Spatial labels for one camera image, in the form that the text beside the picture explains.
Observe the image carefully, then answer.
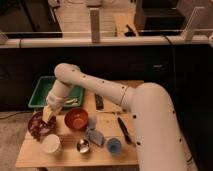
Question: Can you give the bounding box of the blue plastic cup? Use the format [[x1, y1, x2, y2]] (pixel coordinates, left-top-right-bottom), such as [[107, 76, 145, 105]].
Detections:
[[107, 138, 122, 155]]

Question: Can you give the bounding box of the black knife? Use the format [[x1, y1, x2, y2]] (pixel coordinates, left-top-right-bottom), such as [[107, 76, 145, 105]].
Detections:
[[117, 117, 133, 144]]

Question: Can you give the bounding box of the orange bowl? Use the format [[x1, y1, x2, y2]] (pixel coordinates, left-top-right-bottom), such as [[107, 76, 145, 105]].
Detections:
[[64, 108, 89, 130]]

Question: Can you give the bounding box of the white horizontal rail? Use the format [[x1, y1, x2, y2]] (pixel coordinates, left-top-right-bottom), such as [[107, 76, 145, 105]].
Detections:
[[0, 35, 213, 49]]

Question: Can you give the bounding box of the dark grape bunch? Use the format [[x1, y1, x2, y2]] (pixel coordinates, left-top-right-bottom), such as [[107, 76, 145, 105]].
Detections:
[[29, 113, 57, 141]]

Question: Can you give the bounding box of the small metal cup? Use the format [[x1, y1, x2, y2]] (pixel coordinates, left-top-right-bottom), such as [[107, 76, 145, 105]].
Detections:
[[76, 139, 90, 154]]

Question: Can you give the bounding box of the white vertical post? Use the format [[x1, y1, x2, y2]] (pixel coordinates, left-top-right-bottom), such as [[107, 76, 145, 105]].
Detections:
[[90, 8, 100, 43]]

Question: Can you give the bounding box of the black box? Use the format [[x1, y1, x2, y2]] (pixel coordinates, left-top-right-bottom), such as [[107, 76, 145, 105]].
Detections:
[[134, 0, 185, 31]]

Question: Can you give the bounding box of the black rectangular block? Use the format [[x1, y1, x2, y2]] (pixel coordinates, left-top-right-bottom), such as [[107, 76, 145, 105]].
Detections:
[[95, 94, 104, 110]]

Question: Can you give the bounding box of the white paper cup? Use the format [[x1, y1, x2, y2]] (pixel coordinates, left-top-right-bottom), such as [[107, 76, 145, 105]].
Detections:
[[41, 134, 61, 155]]

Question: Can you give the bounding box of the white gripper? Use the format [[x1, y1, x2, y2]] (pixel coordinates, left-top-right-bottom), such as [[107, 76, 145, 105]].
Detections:
[[42, 81, 72, 122]]

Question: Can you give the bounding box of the angled white post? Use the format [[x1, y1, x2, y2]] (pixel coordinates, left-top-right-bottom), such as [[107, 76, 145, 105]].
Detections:
[[181, 6, 205, 41]]

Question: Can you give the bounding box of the purple bowl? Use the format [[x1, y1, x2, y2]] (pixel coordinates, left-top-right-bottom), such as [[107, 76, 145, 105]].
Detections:
[[27, 110, 57, 141]]

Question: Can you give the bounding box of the green plastic tray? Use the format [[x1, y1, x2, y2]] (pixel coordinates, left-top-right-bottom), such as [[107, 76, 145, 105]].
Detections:
[[28, 76, 84, 109]]

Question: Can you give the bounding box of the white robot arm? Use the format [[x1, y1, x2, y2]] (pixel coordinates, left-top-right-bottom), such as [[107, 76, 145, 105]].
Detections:
[[43, 63, 188, 171]]

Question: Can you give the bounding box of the grey blue cloth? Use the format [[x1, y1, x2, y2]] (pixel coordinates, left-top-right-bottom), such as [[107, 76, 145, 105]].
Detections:
[[86, 116, 105, 146]]

